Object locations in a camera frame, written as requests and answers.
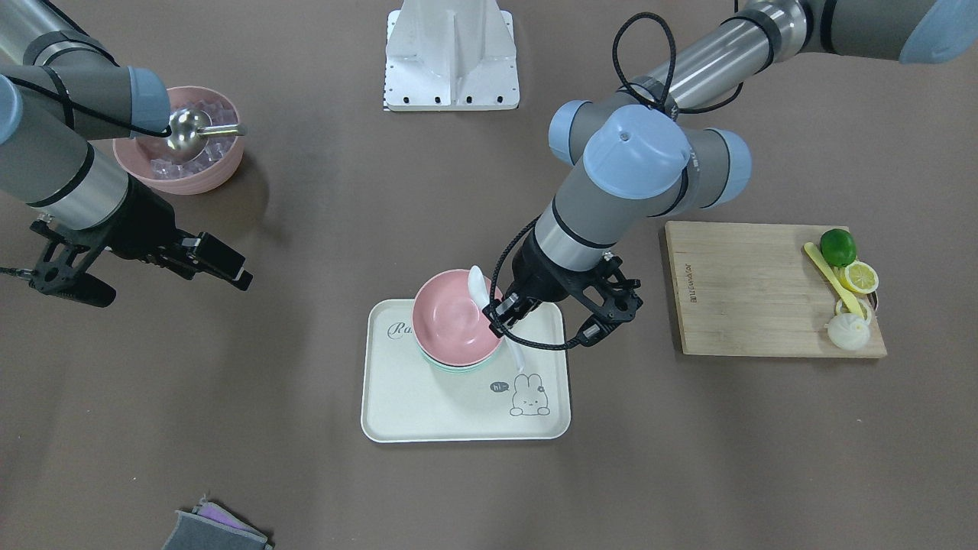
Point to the grey cloth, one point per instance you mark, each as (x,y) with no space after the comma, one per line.
(197,532)

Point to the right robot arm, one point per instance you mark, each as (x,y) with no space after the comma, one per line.
(61,91)

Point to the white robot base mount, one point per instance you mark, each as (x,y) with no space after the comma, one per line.
(450,56)

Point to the large pink ribbed bowl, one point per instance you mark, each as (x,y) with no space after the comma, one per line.
(213,167)

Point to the green bowl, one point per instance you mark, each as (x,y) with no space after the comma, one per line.
(450,369)

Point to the green lime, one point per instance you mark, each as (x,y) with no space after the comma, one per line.
(838,247)

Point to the small pink bowl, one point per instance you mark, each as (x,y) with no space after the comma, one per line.
(448,325)

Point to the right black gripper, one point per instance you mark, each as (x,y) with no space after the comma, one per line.
(137,231)

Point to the bamboo cutting board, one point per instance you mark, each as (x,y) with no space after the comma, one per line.
(750,290)

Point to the purple cloth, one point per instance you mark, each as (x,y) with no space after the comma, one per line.
(217,513)

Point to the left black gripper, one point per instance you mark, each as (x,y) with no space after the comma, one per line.
(544,277)

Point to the lemon half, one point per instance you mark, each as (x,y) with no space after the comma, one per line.
(859,278)

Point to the metal ice scoop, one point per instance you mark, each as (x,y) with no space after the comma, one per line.
(190,131)

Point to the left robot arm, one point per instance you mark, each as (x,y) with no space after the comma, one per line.
(630,159)

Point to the yellow plastic knife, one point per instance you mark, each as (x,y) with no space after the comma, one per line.
(848,299)

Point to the cream bunny tray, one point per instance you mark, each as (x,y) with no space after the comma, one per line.
(408,398)

